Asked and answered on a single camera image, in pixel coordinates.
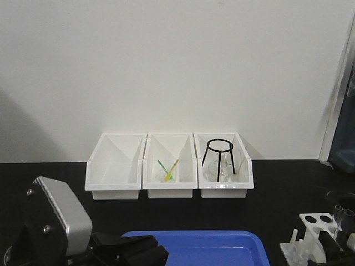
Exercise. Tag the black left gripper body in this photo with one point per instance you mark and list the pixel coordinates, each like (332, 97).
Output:
(105, 249)

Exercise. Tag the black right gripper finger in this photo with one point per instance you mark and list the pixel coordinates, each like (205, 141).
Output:
(335, 254)

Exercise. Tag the clear glass test tube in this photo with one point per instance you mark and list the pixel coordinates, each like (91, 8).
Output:
(344, 228)

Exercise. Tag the white test tube rack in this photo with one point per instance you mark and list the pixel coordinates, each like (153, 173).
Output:
(299, 252)

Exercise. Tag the test tube in rack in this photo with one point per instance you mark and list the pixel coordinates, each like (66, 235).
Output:
(337, 215)

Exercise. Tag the grey pegboard drying rack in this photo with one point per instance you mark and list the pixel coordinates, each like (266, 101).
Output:
(342, 149)

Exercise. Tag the black lab sink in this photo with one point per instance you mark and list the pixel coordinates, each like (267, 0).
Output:
(342, 198)

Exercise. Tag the white left storage bin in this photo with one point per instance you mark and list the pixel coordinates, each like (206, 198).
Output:
(115, 167)

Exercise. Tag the white storage bin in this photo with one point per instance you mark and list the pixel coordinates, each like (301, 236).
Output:
(168, 148)
(115, 167)
(239, 183)

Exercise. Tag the blue plastic tray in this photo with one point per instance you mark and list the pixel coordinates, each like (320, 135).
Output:
(210, 247)

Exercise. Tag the green yellow plastic sticks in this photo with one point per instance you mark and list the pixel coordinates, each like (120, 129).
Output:
(169, 175)

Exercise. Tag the white middle storage bin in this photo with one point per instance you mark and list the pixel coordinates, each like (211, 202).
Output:
(168, 148)

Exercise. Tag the clear glassware in bin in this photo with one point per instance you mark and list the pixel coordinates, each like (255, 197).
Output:
(218, 173)

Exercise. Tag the white right storage bin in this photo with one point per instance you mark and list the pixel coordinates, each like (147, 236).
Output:
(239, 183)

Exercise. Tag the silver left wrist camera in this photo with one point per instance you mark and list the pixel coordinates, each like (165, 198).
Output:
(55, 226)

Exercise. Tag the black wire tripod stand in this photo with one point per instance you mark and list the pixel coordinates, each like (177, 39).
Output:
(221, 147)

